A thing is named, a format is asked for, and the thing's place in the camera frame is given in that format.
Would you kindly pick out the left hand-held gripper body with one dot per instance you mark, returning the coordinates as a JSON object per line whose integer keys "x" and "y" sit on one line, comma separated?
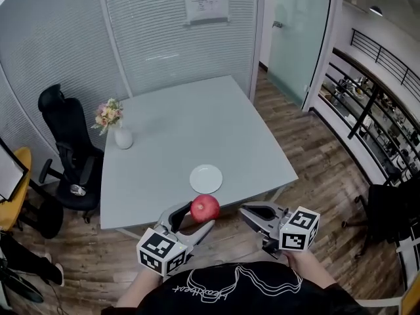
{"x": 160, "y": 251}

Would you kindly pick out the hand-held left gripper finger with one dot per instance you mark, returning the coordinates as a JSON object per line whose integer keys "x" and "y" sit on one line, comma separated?
{"x": 168, "y": 217}
{"x": 198, "y": 235}

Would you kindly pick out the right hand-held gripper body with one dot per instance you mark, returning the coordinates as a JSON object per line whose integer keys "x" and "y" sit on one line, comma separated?
{"x": 295, "y": 235}

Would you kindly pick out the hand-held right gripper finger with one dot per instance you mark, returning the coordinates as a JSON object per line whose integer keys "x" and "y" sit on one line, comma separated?
{"x": 277, "y": 208}
{"x": 254, "y": 222}

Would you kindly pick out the red apple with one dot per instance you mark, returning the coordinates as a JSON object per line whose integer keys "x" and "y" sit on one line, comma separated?
{"x": 205, "y": 208}

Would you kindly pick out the white round plate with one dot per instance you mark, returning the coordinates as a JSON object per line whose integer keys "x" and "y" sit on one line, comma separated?
{"x": 206, "y": 179}

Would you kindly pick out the person's right forearm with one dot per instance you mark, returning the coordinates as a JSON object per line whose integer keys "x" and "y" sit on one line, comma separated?
{"x": 310, "y": 267}

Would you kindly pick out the person's left forearm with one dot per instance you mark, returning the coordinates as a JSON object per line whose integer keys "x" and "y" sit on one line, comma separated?
{"x": 141, "y": 287}

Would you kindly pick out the person's black printed t-shirt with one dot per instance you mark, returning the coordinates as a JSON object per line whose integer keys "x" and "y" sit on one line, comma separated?
{"x": 279, "y": 304}

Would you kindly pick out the white ceramic vase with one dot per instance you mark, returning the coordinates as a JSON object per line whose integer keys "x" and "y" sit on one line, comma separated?
{"x": 123, "y": 139}

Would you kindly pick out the small silver object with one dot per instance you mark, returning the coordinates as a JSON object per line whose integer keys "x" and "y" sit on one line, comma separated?
{"x": 78, "y": 189}

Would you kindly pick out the black armchair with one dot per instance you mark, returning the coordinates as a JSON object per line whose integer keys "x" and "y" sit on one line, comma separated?
{"x": 390, "y": 212}

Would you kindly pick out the black round stool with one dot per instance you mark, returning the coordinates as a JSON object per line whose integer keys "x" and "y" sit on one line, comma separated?
{"x": 49, "y": 217}

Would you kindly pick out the pastel flower bouquet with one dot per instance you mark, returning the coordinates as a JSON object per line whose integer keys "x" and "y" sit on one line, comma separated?
{"x": 108, "y": 115}

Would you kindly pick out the black mesh office chair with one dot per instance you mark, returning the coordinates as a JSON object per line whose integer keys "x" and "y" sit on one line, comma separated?
{"x": 70, "y": 133}

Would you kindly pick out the black metal railing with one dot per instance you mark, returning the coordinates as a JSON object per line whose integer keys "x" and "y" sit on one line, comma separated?
{"x": 370, "y": 110}

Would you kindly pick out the yellow round table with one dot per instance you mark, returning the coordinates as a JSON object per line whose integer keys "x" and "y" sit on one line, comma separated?
{"x": 20, "y": 176}

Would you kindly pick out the black framed whiteboard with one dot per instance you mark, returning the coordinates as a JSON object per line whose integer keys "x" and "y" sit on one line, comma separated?
{"x": 8, "y": 172}

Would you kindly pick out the frosted glass door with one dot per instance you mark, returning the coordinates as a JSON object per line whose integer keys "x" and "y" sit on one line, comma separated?
{"x": 295, "y": 38}

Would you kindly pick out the white paper notice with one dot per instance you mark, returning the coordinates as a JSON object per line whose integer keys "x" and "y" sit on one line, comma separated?
{"x": 206, "y": 0}

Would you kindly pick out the round ceiling lamp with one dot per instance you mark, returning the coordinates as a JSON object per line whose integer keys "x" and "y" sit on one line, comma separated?
{"x": 376, "y": 10}

